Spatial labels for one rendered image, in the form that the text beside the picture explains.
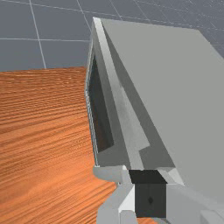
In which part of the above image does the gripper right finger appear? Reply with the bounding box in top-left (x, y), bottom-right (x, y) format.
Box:
top-left (148, 167), bottom-right (224, 224)

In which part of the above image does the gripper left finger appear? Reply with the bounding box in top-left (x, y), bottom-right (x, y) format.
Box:
top-left (93, 164), bottom-right (151, 224)

